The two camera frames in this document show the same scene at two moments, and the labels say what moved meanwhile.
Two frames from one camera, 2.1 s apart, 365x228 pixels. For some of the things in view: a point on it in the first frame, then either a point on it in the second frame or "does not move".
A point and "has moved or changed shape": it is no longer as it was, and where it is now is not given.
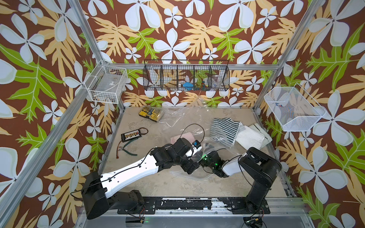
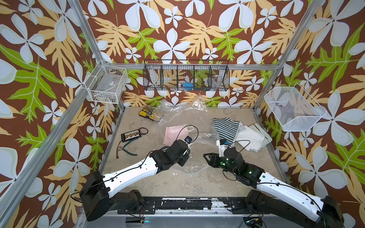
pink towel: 188,136 has moved or changed shape
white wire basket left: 106,83 does not move
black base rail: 220,204 does not move
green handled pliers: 126,145 does not move
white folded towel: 252,136 does not move
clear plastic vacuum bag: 195,123 has moved or changed shape
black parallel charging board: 130,135 does not move
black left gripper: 190,166 -> 185,156
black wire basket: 186,75 does not move
